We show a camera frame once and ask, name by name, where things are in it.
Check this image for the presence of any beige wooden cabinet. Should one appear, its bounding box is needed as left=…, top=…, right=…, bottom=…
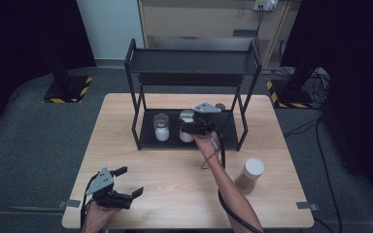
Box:
left=137, top=0, right=294, bottom=70

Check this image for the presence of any grey cabinet label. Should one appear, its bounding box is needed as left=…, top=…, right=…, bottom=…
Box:
left=232, top=29, right=257, bottom=38

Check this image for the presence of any grey tape piece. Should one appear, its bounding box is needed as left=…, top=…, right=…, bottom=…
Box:
left=57, top=199, right=82, bottom=209
left=295, top=201, right=320, bottom=212

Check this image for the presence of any black stand with striped base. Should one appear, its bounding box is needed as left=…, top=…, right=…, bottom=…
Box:
left=265, top=61, right=314, bottom=110
left=42, top=48, right=94, bottom=105

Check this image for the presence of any left hand-held gripper black cable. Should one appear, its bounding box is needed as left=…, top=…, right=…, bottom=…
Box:
left=80, top=173, right=100, bottom=231

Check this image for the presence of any white-lid jar of white powder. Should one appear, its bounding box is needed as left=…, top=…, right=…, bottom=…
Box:
left=179, top=109, right=196, bottom=144

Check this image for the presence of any dark curtain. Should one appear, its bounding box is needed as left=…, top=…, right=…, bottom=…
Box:
left=0, top=0, right=97, bottom=144
left=280, top=0, right=373, bottom=212

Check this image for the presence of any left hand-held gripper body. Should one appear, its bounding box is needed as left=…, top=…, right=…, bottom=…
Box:
left=85, top=167, right=134, bottom=210

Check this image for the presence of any person's left hand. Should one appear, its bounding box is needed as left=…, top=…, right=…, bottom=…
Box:
left=81, top=202, right=122, bottom=233

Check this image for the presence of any person's right hand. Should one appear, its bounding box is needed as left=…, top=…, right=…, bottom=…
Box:
left=192, top=131, right=222, bottom=161

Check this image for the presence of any tangle of floor cables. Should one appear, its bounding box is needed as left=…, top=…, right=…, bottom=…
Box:
left=309, top=67, right=332, bottom=106

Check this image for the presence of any black metal two-tier rack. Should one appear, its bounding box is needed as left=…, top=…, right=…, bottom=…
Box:
left=123, top=38, right=263, bottom=152

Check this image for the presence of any black power strip cable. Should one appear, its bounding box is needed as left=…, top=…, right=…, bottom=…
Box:
left=254, top=9, right=265, bottom=54

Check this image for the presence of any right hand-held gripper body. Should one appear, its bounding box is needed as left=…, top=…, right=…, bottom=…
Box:
left=192, top=102, right=223, bottom=136

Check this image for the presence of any white power strip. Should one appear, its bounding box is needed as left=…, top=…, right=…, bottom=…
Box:
left=253, top=0, right=279, bottom=13

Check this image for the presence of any white-lid jar of brown powder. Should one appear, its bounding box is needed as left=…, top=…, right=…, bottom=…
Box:
left=234, top=157, right=265, bottom=195

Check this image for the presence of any long black floor cable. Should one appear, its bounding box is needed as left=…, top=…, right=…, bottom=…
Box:
left=283, top=116, right=344, bottom=233

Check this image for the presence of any silver-lid jar of white powder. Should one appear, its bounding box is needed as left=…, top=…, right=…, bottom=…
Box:
left=153, top=113, right=171, bottom=143

